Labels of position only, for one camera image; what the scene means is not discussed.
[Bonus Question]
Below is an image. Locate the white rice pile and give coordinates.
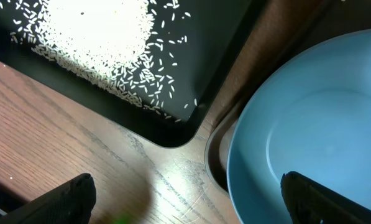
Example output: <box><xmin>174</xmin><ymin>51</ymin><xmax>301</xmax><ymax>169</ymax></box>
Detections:
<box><xmin>0</xmin><ymin>0</ymin><xmax>198</xmax><ymax>123</ymax></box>

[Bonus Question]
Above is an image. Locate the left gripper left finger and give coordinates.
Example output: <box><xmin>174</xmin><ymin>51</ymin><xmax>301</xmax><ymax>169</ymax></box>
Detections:
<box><xmin>0</xmin><ymin>173</ymin><xmax>96</xmax><ymax>224</ymax></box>

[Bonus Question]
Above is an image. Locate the black waste tray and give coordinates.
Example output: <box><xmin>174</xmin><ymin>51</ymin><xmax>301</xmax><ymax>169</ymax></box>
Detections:
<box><xmin>0</xmin><ymin>0</ymin><xmax>266</xmax><ymax>147</ymax></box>

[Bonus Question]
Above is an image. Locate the dark blue plate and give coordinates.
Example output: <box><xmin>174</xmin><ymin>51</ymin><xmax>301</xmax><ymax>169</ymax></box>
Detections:
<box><xmin>227</xmin><ymin>29</ymin><xmax>371</xmax><ymax>223</ymax></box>

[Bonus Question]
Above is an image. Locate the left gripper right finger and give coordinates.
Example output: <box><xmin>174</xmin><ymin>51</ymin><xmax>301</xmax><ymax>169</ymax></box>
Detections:
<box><xmin>280</xmin><ymin>171</ymin><xmax>371</xmax><ymax>224</ymax></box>

